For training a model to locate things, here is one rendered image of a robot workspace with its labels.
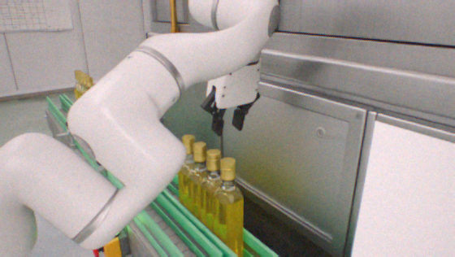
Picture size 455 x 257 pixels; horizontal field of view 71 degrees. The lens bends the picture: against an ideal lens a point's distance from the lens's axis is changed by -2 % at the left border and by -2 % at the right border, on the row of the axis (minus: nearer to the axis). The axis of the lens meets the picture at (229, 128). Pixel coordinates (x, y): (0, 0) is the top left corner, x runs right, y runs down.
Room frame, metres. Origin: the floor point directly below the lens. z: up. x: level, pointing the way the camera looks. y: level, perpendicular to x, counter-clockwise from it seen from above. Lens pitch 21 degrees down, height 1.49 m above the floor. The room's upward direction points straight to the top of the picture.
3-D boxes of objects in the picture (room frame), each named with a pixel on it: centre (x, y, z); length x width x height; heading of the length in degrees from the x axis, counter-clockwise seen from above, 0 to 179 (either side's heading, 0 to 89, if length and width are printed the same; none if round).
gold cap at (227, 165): (0.65, 0.00, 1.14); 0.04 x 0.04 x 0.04
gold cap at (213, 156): (0.70, 0.04, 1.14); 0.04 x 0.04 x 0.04
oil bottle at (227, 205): (0.65, 0.00, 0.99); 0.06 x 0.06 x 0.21; 36
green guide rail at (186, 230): (1.27, 0.55, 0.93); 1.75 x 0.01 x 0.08; 37
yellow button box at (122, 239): (0.81, 0.37, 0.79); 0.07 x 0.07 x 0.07; 37
